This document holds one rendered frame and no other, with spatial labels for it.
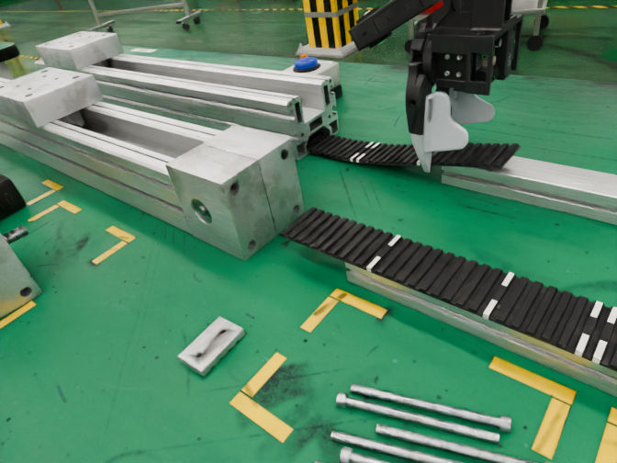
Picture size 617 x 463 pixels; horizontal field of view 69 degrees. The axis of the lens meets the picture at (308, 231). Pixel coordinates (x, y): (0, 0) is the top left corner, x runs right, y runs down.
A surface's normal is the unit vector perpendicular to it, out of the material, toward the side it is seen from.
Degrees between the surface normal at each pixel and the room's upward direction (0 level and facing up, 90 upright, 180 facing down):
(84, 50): 90
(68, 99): 90
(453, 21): 90
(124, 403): 0
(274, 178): 90
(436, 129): 80
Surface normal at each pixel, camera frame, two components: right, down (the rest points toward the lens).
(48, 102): 0.77, 0.29
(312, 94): -0.63, 0.54
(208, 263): -0.15, -0.79
